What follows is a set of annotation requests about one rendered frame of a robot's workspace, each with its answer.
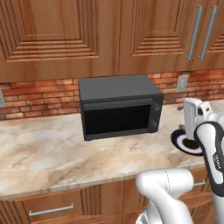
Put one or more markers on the toaster oven glass door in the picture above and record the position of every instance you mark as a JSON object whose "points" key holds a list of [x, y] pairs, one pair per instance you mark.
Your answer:
{"points": [[116, 119]]}

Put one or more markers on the brown baguette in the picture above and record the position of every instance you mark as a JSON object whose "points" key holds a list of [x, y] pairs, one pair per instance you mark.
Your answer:
{"points": [[189, 144]]}

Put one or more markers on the large toaster oven knob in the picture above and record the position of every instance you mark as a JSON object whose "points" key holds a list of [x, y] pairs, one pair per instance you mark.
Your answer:
{"points": [[153, 124]]}

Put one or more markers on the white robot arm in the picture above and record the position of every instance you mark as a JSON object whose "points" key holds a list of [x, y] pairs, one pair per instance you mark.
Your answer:
{"points": [[166, 186]]}

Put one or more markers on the wide wooden cupboard door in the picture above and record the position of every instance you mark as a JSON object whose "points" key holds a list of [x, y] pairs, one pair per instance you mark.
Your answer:
{"points": [[58, 35]]}

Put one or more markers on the small toaster oven knob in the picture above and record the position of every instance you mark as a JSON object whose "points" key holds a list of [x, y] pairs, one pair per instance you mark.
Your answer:
{"points": [[157, 107]]}

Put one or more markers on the dark grey toaster oven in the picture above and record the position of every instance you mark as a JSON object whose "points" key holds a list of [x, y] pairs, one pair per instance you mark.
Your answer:
{"points": [[116, 90]]}

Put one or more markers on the grey wall socket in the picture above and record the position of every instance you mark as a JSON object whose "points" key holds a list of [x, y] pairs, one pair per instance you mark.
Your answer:
{"points": [[1, 99], [182, 83]]}

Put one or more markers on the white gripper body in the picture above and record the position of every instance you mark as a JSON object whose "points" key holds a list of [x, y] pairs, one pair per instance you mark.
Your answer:
{"points": [[191, 119]]}

